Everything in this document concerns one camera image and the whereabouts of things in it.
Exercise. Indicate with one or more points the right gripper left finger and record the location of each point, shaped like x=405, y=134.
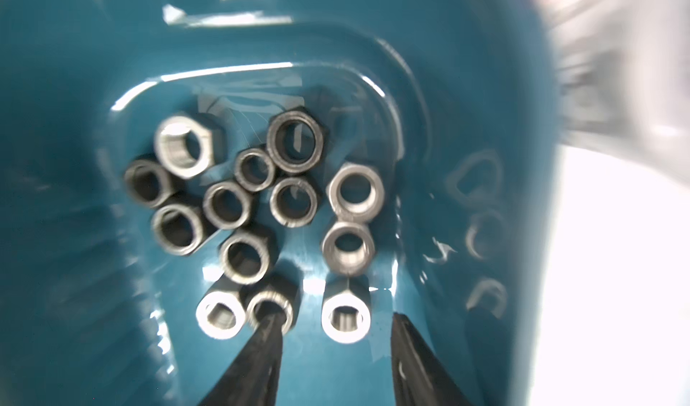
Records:
x=253, y=377

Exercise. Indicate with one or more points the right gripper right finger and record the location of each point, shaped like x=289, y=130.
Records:
x=418, y=376

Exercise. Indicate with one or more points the silver hex nut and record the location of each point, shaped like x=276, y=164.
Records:
x=188, y=145
x=221, y=313
x=356, y=193
x=346, y=315
x=348, y=248

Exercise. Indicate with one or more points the black hex nut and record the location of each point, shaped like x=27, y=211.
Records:
x=295, y=141
x=149, y=184
x=181, y=226
x=275, y=294

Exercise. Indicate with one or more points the teal storage box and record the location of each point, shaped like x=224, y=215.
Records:
x=452, y=101

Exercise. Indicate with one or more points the clear plastic cup with label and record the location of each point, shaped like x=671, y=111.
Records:
x=623, y=68

